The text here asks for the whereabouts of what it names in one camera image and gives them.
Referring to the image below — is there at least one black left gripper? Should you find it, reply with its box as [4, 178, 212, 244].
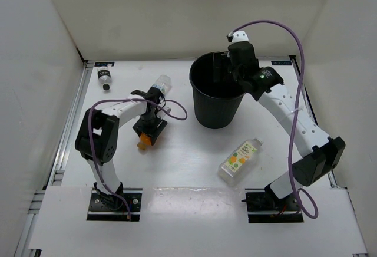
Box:
[133, 112, 167, 144]

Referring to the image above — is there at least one orange cap juice bottle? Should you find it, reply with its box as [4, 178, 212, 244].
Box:
[137, 133, 152, 150]

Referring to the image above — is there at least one clear bottle blue label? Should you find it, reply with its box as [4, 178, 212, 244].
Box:
[152, 75, 172, 96]

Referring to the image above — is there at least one square bottle citrus label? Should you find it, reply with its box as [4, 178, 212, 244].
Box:
[217, 137, 264, 187]

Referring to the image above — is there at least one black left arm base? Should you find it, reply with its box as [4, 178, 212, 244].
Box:
[87, 188, 143, 222]

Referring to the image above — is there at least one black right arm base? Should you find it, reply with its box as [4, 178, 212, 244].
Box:
[242, 189, 304, 224]

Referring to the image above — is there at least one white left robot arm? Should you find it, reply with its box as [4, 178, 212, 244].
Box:
[75, 87, 167, 210]

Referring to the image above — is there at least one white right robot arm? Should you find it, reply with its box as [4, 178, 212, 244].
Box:
[213, 41, 346, 210]

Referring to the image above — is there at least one black plastic waste bin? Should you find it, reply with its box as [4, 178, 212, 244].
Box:
[189, 52, 245, 129]

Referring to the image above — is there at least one small bottle black cap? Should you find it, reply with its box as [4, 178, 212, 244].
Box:
[97, 65, 112, 91]

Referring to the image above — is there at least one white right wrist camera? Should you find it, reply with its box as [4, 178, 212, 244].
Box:
[227, 31, 249, 44]

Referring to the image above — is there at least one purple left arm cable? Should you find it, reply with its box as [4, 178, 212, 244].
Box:
[89, 98, 189, 221]

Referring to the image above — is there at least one aluminium frame rail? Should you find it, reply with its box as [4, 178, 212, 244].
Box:
[42, 60, 94, 190]

